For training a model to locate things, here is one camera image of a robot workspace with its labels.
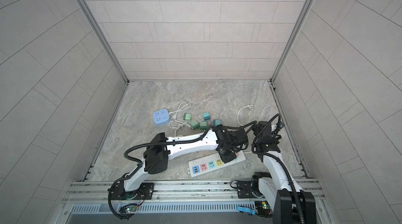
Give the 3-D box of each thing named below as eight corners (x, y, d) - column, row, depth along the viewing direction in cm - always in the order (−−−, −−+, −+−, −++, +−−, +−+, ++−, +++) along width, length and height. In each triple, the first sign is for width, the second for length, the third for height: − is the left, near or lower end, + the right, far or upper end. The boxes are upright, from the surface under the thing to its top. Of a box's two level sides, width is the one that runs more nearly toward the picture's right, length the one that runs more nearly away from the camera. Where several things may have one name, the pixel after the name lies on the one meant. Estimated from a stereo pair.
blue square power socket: (154, 126, 95) (153, 123, 92) (153, 114, 100) (152, 111, 98) (170, 122, 96) (169, 120, 94) (168, 110, 102) (167, 108, 100)
